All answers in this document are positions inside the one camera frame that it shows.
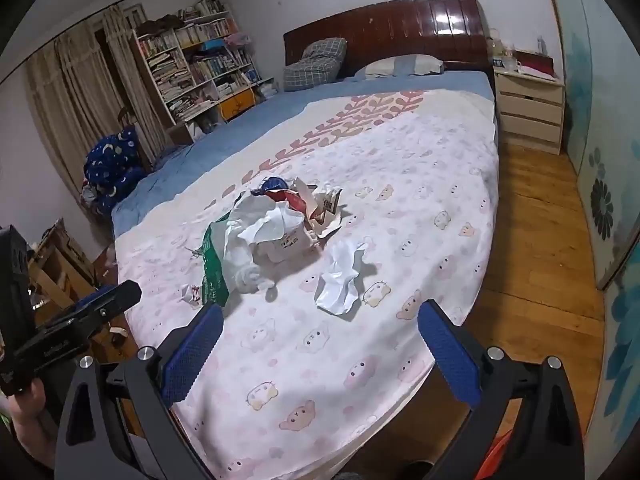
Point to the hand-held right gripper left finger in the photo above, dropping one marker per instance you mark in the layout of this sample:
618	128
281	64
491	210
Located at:
192	352

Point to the torn cardboard carton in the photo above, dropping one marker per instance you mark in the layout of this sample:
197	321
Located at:
325	210

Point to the white paper box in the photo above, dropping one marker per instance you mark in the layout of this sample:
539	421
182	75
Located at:
290	245

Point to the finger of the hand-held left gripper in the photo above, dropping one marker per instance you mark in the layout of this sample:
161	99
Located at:
117	296

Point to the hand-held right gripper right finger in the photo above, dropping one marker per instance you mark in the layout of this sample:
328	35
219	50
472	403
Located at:
445	355

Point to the black curtain rod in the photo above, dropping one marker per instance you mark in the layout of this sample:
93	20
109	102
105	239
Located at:
100	10

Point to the wooden chair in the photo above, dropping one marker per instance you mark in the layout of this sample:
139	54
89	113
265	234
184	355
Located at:
60	265

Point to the white pink bear-print blanket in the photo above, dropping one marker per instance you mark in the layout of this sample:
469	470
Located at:
350	185

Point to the blue star-print cloth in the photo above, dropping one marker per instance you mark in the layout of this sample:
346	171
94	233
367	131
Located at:
112	170

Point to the glass jar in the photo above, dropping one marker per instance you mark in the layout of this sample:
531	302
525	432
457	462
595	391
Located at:
496	42

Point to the beige curtain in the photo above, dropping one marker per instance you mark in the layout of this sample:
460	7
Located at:
80	90

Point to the red and white paper cup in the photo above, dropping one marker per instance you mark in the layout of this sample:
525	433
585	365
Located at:
292	200

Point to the small white wrapper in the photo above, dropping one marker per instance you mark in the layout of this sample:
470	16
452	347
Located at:
192	294

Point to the blue and beige pillow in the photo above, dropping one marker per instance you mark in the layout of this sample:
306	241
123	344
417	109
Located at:
395	66

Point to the green and white plastic bag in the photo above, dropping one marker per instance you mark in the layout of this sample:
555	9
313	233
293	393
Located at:
215	265

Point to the person's left hand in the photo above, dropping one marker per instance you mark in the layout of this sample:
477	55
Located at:
30	417

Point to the red box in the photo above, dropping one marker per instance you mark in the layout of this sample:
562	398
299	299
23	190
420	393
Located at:
535	64

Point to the grey plaid pillow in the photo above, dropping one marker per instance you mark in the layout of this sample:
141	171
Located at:
312	65

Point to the flower-print wardrobe door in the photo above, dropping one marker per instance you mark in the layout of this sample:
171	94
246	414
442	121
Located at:
605	135

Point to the blue bedsheet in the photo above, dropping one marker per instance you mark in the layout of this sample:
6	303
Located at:
260	125

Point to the white bookshelf with books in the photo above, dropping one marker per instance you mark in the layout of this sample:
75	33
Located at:
195	65

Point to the cream nightstand with drawers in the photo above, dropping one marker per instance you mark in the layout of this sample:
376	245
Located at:
530	110

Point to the dark wooden headboard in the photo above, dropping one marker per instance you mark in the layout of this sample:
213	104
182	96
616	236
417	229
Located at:
400	25

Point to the white tissue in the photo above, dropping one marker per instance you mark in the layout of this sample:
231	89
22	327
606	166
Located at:
340	280

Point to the white paper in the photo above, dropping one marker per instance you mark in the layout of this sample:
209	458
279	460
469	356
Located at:
267	222

